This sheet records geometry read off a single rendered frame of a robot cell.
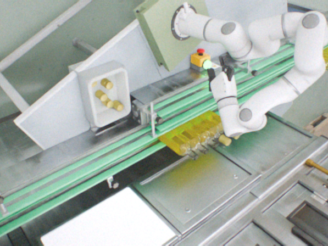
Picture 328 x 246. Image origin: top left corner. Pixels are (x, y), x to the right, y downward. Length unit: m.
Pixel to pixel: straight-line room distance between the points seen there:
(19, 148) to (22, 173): 0.49
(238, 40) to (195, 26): 0.20
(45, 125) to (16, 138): 0.55
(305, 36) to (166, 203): 0.80
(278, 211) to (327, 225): 0.19
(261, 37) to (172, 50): 0.42
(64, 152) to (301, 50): 0.95
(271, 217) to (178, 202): 0.38
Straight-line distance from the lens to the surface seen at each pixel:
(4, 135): 1.97
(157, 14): 1.39
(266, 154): 1.70
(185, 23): 1.43
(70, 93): 1.36
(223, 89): 1.23
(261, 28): 1.26
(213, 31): 1.33
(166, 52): 1.47
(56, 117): 1.39
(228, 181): 1.48
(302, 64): 1.11
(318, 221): 1.49
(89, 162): 1.35
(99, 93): 1.38
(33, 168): 1.37
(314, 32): 1.13
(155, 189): 1.43
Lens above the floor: 1.86
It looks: 38 degrees down
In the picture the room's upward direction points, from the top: 126 degrees clockwise
